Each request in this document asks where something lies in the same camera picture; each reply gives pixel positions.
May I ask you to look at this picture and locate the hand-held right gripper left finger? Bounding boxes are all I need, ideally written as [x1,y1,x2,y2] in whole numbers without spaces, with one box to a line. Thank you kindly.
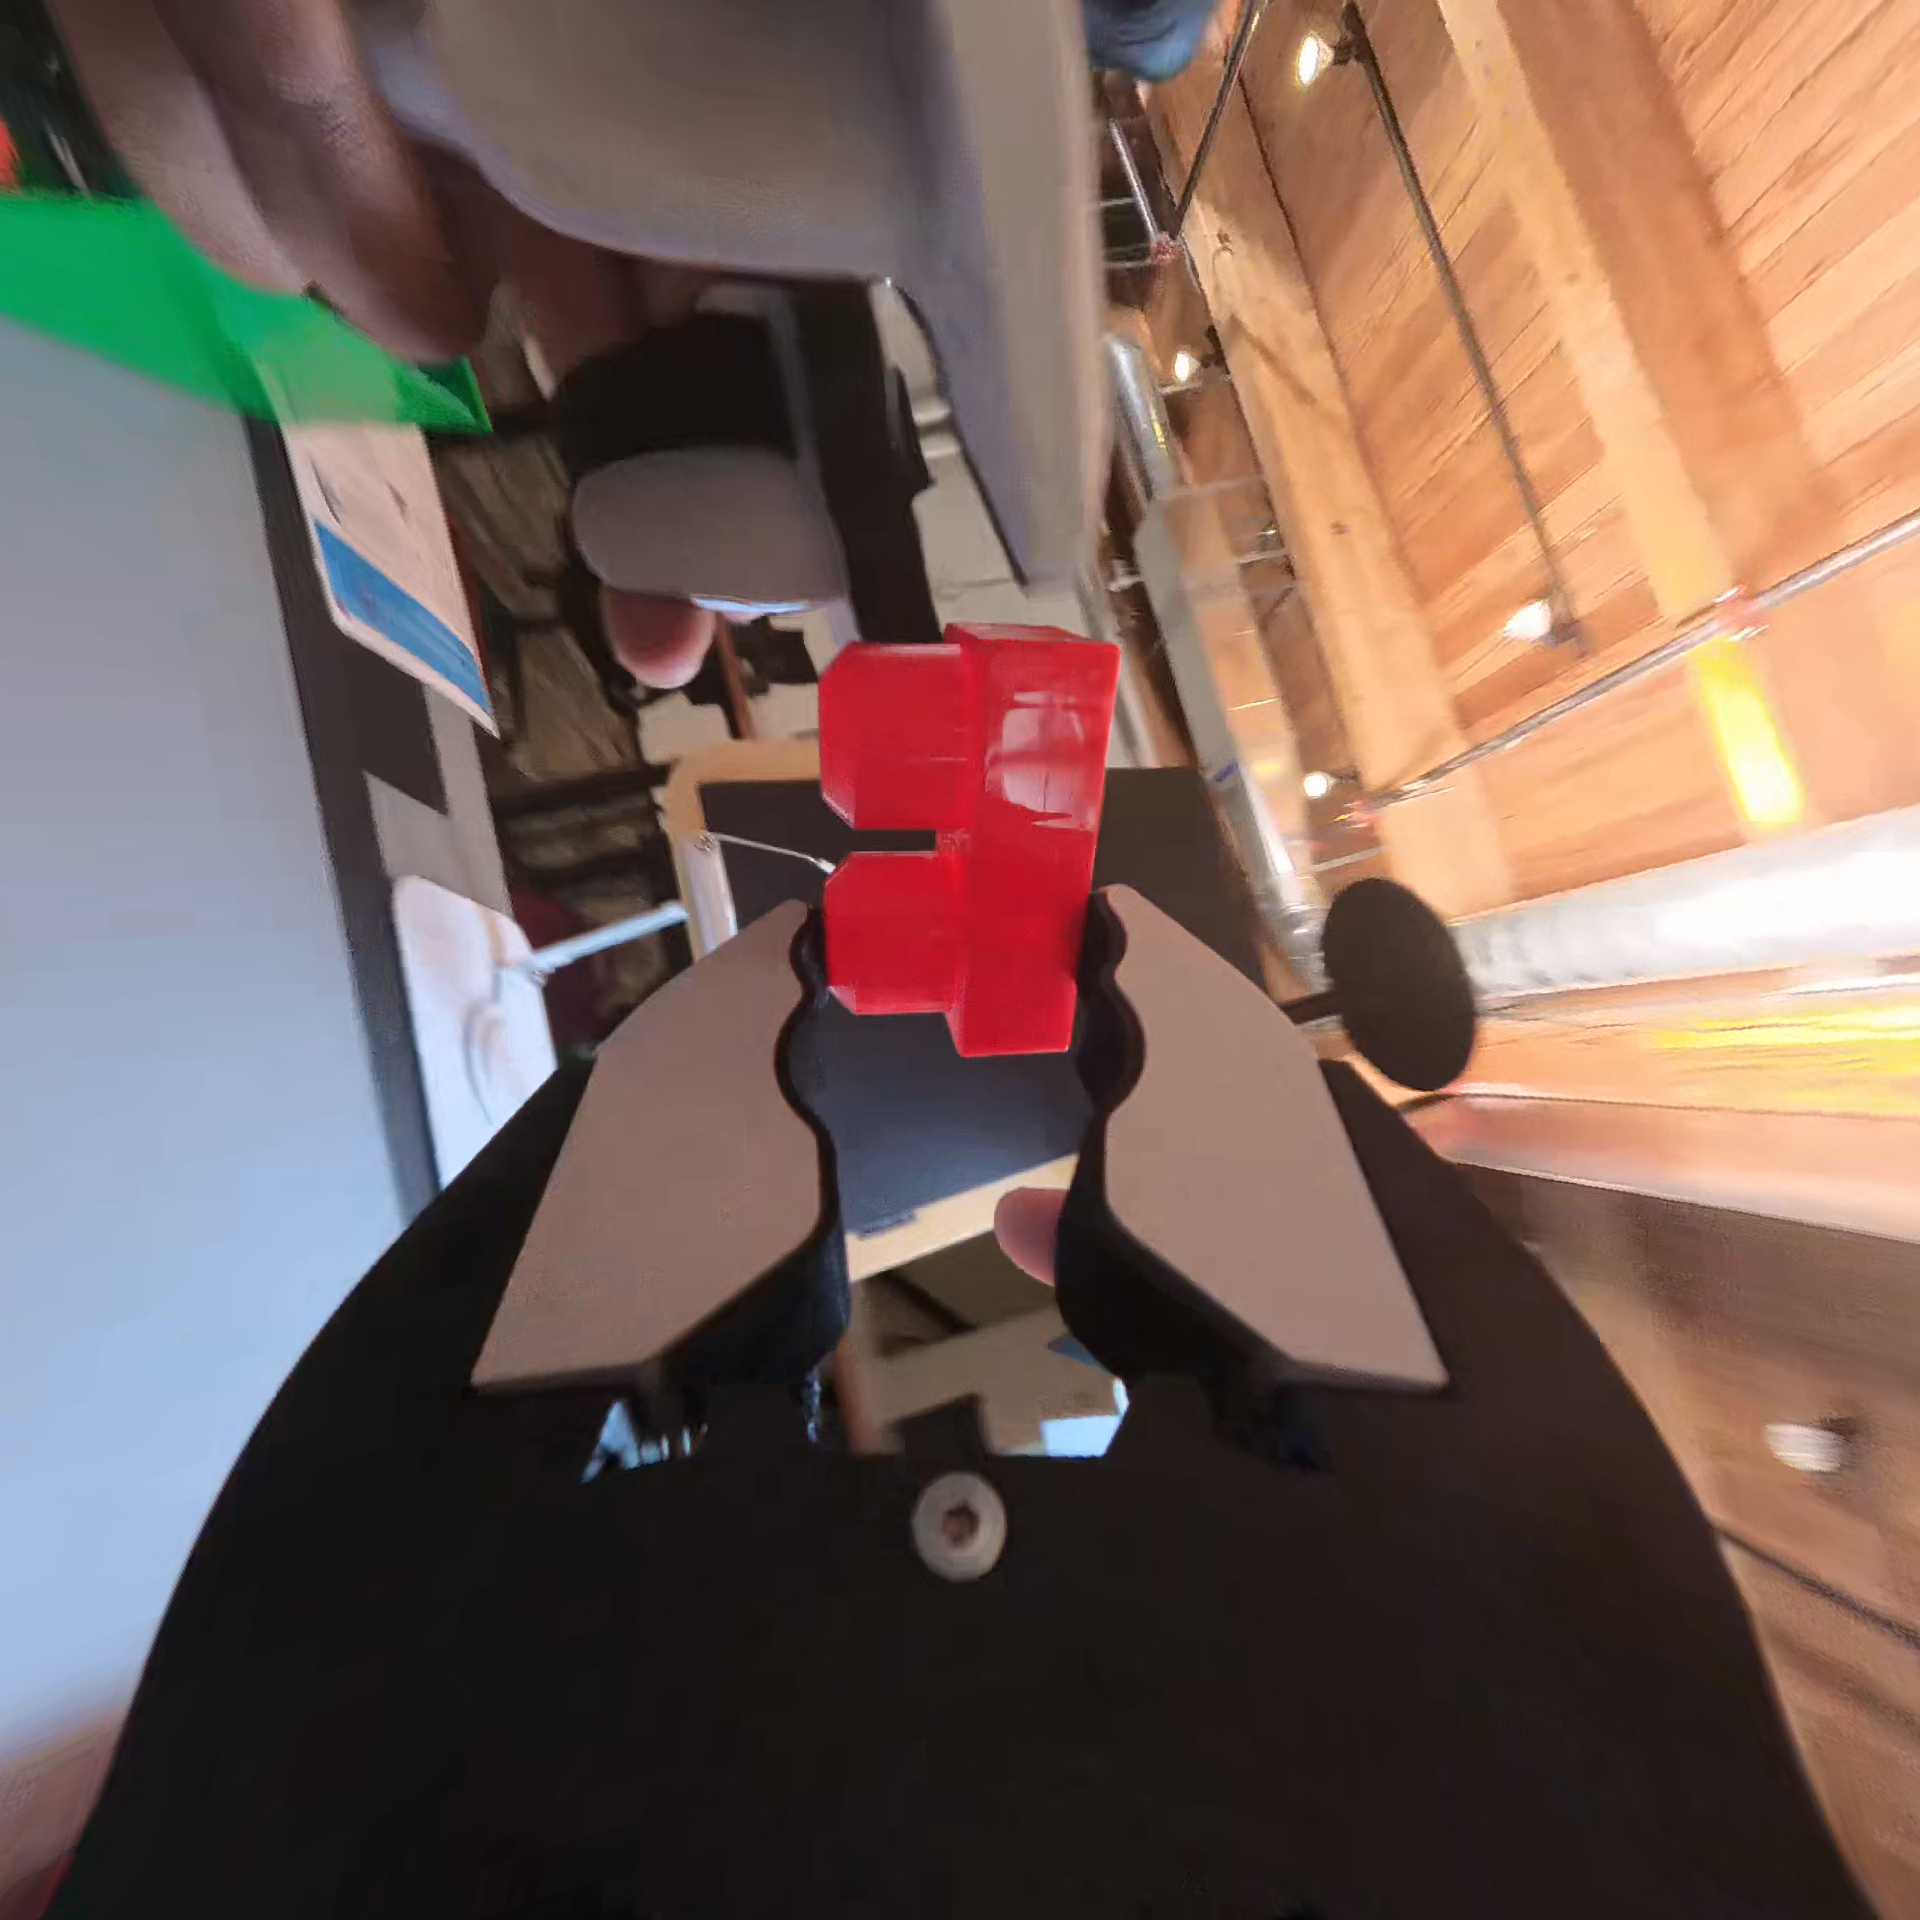
[472,899,851,1397]

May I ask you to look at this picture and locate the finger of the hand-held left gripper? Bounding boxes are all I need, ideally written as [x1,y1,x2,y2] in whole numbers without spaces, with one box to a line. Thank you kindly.
[897,91,1117,592]

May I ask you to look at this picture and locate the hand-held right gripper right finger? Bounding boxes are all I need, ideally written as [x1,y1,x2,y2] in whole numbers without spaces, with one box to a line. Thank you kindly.
[1053,883,1452,1397]

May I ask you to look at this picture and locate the red plastic block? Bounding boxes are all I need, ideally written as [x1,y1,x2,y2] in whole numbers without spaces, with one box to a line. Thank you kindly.
[817,618,1127,1061]

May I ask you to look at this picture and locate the person's left hand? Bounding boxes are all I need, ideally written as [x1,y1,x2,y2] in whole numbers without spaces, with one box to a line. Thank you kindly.
[60,0,723,693]

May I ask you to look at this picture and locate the black round disc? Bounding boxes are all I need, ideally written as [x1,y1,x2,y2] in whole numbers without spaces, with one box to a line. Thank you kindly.
[1286,877,1480,1094]

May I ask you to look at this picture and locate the black board with wooden edge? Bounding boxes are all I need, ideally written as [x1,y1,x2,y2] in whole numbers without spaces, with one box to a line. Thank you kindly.
[656,756,1253,1284]

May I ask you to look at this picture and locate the green plastic bin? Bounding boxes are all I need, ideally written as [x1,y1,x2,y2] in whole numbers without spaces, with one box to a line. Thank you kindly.
[0,185,492,440]

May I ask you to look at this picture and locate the printed instruction sheet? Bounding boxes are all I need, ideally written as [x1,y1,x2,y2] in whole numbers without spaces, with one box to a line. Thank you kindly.
[281,424,504,740]

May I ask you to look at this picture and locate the metal ceiling pipe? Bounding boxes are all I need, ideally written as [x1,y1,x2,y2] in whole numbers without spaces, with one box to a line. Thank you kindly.
[1373,506,1920,799]

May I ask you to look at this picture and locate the silver metal duct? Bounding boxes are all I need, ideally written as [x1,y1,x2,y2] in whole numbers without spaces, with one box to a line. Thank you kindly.
[1430,803,1920,1038]
[1103,338,1360,978]

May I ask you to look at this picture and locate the white-tipped metal wire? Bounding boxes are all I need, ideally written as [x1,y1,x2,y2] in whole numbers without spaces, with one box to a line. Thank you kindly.
[693,828,841,886]

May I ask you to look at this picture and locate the black track light rail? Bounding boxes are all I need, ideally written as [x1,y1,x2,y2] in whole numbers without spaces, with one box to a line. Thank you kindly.
[1291,0,1575,657]

